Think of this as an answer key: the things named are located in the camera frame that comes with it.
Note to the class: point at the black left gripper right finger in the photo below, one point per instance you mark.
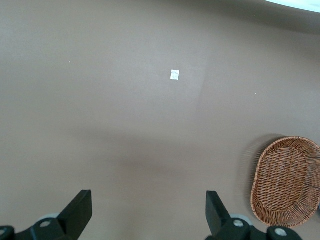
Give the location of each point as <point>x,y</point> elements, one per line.
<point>220,220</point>

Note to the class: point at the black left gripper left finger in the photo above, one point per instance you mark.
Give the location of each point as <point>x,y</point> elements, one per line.
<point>72,215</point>

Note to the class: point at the brown woven wicker basket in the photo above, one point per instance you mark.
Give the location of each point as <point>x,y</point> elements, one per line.
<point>282,180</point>

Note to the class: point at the small square tape patch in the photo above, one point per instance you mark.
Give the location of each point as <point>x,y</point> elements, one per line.
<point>175,75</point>

